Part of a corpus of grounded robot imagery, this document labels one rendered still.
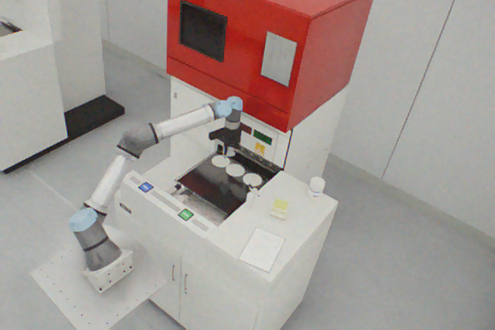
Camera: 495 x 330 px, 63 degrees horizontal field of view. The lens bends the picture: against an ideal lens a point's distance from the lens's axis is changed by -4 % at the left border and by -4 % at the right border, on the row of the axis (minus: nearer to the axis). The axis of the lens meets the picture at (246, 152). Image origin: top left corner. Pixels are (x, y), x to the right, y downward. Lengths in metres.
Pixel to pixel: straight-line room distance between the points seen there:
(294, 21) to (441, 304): 2.25
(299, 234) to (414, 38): 1.86
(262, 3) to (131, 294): 1.35
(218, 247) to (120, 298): 0.46
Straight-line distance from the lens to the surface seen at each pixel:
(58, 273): 1.99
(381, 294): 3.14
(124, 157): 1.93
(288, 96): 1.96
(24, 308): 2.94
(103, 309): 1.86
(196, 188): 2.17
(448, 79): 3.32
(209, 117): 1.86
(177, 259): 2.16
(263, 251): 1.85
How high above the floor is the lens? 2.40
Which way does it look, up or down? 38 degrees down
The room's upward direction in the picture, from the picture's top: 9 degrees clockwise
